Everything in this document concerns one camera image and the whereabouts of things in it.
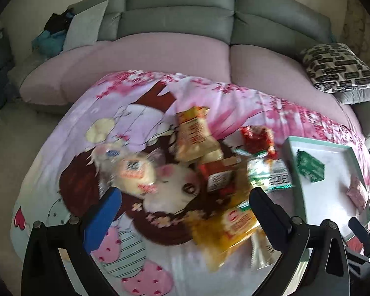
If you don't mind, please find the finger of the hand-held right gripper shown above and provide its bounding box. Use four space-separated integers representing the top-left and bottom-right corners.
348 217 370 254

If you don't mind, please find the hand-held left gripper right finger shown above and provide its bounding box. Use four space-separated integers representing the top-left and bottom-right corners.
248 187 350 296

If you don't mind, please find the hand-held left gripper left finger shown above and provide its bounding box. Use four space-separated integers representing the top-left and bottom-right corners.
21 186 124 296

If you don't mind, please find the yellow snack packet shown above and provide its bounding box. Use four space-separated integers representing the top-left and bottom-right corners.
193 200 262 272

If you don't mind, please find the green white snack packet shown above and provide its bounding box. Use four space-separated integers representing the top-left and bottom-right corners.
247 156 293 192

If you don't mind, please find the clear bread packet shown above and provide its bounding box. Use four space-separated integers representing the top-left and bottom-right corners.
103 151 159 196

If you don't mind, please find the white box with teal rim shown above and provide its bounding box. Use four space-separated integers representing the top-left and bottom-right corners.
280 136 370 244

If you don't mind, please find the pink snack packet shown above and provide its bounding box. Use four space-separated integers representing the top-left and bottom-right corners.
346 176 369 213

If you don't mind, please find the red white snack packet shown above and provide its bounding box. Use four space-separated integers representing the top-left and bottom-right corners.
199 160 238 196

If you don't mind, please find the dark green snack packet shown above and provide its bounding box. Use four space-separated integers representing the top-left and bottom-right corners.
296 149 326 183

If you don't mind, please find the printed pink blanket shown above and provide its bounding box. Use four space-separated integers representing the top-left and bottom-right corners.
9 71 370 296

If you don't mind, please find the orange cream snack packet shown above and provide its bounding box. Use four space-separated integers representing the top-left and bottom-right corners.
173 106 224 162

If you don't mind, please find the black white patterned pillow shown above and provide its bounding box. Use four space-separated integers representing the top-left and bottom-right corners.
300 43 370 94

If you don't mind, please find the pink sofa cover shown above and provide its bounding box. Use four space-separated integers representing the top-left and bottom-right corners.
18 32 363 136

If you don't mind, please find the teal cloth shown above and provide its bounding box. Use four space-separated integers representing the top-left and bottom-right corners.
31 31 70 59

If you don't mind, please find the light grey pillow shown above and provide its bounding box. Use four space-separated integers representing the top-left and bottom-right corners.
62 0 109 51

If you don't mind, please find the black cloth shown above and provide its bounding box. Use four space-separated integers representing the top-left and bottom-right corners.
45 8 76 34

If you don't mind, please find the patterned beige curtain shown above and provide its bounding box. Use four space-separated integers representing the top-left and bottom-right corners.
342 0 370 68

